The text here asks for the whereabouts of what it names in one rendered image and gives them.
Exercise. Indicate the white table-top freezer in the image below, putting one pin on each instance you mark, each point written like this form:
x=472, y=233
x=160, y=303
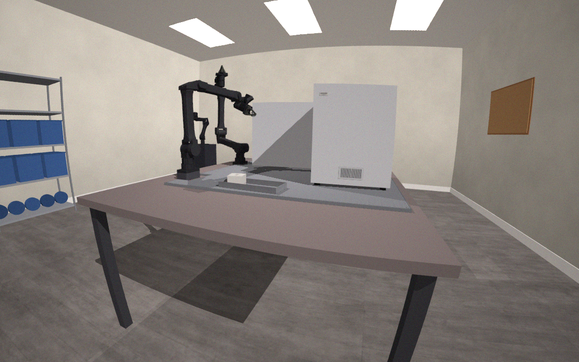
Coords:
x=353, y=134

